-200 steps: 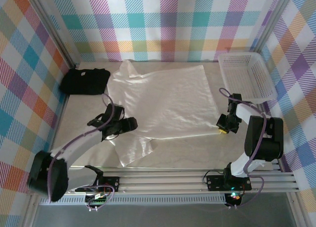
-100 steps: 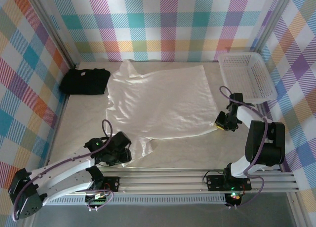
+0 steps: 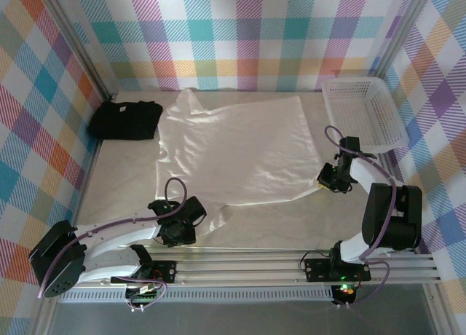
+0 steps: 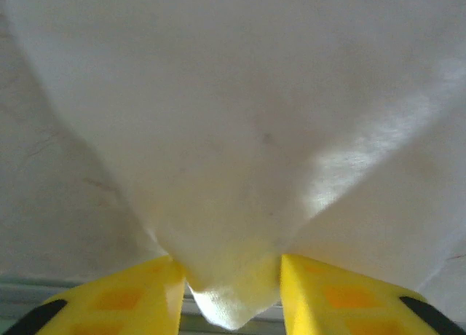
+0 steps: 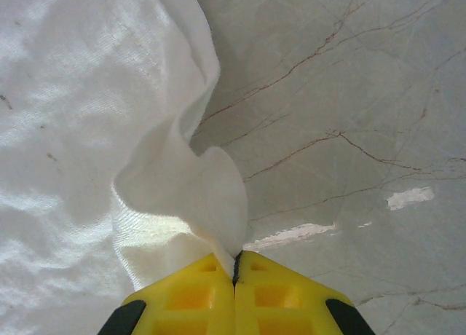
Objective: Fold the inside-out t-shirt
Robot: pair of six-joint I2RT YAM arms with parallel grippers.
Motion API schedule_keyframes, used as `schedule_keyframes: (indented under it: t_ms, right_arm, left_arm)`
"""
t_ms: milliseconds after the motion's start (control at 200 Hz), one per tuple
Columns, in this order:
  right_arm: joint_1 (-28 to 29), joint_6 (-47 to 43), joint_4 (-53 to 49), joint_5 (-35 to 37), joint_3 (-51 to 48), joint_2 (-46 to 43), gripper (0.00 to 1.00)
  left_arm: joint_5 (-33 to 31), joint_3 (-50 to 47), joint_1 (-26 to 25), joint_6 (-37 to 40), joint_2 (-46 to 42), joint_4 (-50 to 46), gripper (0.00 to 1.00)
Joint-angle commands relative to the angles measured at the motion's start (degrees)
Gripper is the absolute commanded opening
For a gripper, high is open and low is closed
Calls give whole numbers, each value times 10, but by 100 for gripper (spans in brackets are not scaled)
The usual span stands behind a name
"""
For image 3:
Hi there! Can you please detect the slotted grey cable duct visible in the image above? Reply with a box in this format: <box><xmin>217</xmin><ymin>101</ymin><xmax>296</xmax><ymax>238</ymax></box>
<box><xmin>58</xmin><ymin>290</ymin><xmax>334</xmax><ymax>304</ymax></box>

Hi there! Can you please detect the aluminium frame post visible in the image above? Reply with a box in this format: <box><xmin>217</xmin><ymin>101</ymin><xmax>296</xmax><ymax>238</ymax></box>
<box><xmin>42</xmin><ymin>0</ymin><xmax>118</xmax><ymax>100</ymax></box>
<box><xmin>368</xmin><ymin>0</ymin><xmax>438</xmax><ymax>79</ymax></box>

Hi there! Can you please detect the black controller board with wires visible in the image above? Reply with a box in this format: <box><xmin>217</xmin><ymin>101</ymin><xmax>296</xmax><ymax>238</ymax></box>
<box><xmin>125</xmin><ymin>282</ymin><xmax>163</xmax><ymax>312</ymax></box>

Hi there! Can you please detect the folded black t-shirt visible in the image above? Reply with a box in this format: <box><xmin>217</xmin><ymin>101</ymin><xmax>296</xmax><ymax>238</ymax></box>
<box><xmin>88</xmin><ymin>100</ymin><xmax>164</xmax><ymax>141</ymax></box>

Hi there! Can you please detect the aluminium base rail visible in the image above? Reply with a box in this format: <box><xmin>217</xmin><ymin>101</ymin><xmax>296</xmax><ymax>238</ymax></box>
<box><xmin>39</xmin><ymin>253</ymin><xmax>442</xmax><ymax>287</ymax></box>

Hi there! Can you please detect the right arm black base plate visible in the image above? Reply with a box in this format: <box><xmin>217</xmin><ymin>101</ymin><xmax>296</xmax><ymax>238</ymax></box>
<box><xmin>304</xmin><ymin>258</ymin><xmax>372</xmax><ymax>283</ymax></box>

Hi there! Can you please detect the white plastic mesh basket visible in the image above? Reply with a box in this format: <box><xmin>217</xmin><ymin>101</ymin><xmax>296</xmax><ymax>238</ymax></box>
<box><xmin>322</xmin><ymin>78</ymin><xmax>408</xmax><ymax>156</ymax></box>

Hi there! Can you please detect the white t-shirt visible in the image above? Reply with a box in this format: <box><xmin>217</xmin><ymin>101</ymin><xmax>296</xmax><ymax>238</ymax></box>
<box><xmin>154</xmin><ymin>88</ymin><xmax>323</xmax><ymax>237</ymax></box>

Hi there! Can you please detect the controller board with coloured light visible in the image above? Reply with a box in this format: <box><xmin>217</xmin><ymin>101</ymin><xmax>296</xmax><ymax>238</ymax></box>
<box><xmin>331</xmin><ymin>282</ymin><xmax>360</xmax><ymax>309</ymax></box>

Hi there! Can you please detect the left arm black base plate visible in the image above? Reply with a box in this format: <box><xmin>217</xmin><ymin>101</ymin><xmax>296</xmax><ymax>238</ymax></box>
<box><xmin>110</xmin><ymin>260</ymin><xmax>178</xmax><ymax>285</ymax></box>

